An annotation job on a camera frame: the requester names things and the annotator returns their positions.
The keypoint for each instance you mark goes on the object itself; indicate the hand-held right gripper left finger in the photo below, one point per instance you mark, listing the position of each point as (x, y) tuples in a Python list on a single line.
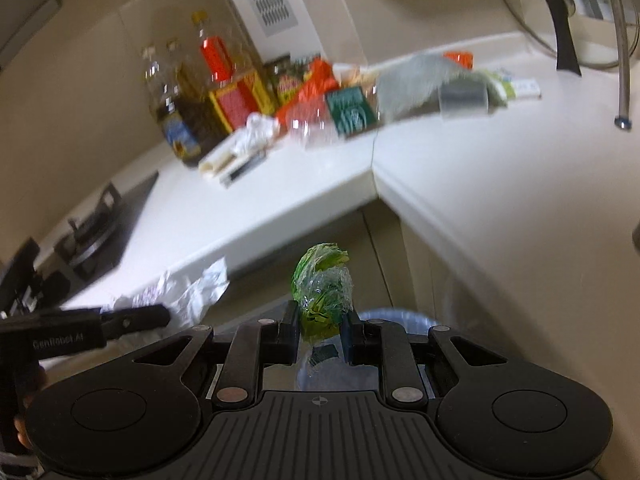
[(289, 335)]

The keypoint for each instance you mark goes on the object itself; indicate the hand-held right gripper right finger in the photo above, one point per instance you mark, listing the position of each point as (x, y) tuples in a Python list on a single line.
[(352, 340)]

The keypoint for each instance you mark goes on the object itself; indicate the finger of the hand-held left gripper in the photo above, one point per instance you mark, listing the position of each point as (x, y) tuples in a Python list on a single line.
[(135, 320)]

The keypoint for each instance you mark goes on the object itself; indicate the green plastic wrapper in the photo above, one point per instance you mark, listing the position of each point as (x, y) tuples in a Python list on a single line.
[(322, 285)]

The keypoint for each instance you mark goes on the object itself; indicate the white plastic sheet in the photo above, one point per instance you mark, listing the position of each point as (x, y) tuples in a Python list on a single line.
[(195, 290)]

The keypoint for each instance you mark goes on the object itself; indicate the white paper ball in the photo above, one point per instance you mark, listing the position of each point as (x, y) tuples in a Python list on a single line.
[(257, 132)]

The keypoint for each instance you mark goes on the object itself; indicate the person's left hand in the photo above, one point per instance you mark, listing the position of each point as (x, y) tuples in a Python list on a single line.
[(25, 420)]

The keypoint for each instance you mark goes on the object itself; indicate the black stove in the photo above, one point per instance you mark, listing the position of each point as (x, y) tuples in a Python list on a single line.
[(110, 225)]

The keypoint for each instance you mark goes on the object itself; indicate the long white packet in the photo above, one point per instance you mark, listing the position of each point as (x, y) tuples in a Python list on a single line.
[(225, 157)]

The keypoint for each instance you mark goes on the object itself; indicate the dark sauce bottle blue label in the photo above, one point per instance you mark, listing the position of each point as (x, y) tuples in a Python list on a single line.
[(185, 135)]

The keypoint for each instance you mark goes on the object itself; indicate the red plastic bag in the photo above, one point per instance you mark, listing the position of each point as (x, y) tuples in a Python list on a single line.
[(310, 90)]

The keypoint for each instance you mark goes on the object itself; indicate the glass jar dark lid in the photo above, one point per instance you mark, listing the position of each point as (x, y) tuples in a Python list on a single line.
[(287, 85)]

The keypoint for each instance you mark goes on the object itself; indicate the tall yellow oil bottle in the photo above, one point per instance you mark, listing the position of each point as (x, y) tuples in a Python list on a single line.
[(180, 70)]

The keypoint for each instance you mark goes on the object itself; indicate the glass jar checkered lid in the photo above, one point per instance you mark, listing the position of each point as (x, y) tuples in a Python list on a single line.
[(306, 62)]

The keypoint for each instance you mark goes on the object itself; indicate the white printed packet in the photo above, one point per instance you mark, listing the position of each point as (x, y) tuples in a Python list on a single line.
[(515, 89)]

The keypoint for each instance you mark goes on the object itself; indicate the glass pot lid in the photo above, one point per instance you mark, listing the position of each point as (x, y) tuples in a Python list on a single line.
[(565, 35)]

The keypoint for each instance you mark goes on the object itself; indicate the metal dish rack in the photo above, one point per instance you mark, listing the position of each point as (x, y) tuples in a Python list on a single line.
[(625, 60)]

